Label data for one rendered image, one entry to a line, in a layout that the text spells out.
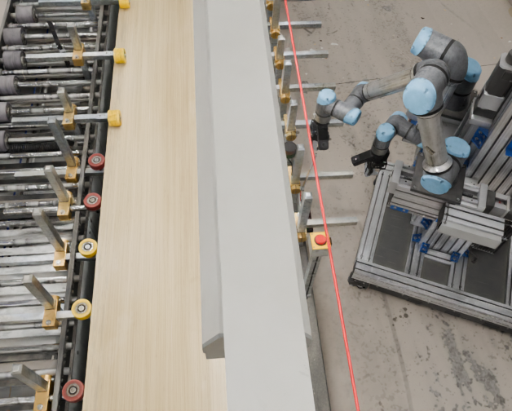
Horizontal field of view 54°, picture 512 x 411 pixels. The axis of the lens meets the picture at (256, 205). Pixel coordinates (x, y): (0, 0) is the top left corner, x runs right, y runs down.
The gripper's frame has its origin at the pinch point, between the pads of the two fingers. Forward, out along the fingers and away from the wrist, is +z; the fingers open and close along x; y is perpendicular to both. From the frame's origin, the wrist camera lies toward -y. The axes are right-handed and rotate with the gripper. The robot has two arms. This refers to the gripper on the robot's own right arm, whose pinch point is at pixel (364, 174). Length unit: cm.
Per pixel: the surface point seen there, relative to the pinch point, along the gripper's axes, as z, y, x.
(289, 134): -14.0, -37.3, 16.9
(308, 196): -30, -36, -30
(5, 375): 1, -161, -86
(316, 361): 13, -36, -87
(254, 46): -163, -67, -91
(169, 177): -7, -97, 0
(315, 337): 13, -34, -76
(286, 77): -25, -37, 44
